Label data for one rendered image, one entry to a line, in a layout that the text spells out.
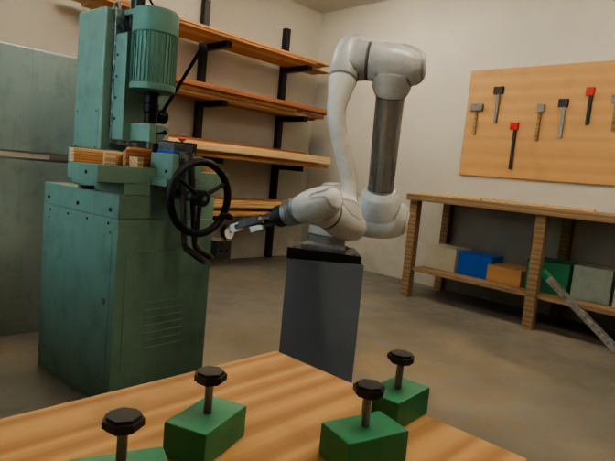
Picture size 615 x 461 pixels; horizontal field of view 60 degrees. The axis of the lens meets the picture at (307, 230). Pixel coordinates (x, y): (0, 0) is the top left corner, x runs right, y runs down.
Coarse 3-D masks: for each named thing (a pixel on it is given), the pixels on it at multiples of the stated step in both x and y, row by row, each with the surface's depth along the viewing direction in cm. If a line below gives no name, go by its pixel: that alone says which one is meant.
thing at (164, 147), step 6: (162, 144) 196; (168, 144) 193; (174, 144) 192; (180, 144) 194; (192, 144) 201; (162, 150) 196; (168, 150) 193; (174, 150) 192; (180, 150) 194; (186, 150) 196; (192, 150) 202
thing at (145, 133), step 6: (132, 126) 213; (138, 126) 210; (144, 126) 208; (150, 126) 206; (156, 126) 208; (162, 126) 210; (132, 132) 213; (138, 132) 210; (144, 132) 208; (150, 132) 206; (156, 132) 208; (132, 138) 213; (138, 138) 210; (144, 138) 208; (150, 138) 206; (156, 138) 208; (162, 138) 210; (150, 144) 211
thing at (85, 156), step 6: (72, 150) 188; (72, 156) 188; (78, 156) 189; (84, 156) 191; (90, 156) 193; (96, 156) 194; (102, 156) 196; (120, 156) 202; (90, 162) 193; (96, 162) 195; (120, 162) 202
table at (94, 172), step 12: (72, 168) 190; (84, 168) 184; (96, 168) 179; (108, 168) 182; (120, 168) 185; (132, 168) 189; (144, 168) 193; (96, 180) 180; (108, 180) 183; (120, 180) 186; (132, 180) 190; (144, 180) 193; (156, 180) 193; (168, 180) 190; (204, 180) 215; (216, 180) 220
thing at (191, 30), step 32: (96, 0) 371; (192, 32) 436; (224, 32) 438; (288, 32) 546; (288, 64) 529; (320, 64) 525; (192, 96) 453; (224, 96) 451; (256, 96) 469; (256, 160) 483; (288, 160) 512; (320, 160) 535
